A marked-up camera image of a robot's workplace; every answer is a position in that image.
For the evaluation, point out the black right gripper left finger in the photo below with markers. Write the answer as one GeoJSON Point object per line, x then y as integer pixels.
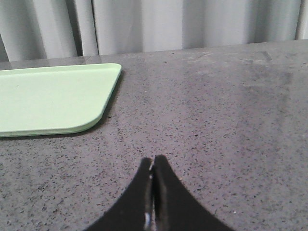
{"type": "Point", "coordinates": [133, 210]}

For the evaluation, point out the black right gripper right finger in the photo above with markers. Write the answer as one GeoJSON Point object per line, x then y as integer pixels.
{"type": "Point", "coordinates": [175, 208]}

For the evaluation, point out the light green plastic tray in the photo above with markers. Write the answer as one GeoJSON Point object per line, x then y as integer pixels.
{"type": "Point", "coordinates": [55, 100]}

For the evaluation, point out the grey pleated curtain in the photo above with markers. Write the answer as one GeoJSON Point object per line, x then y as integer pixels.
{"type": "Point", "coordinates": [45, 29]}

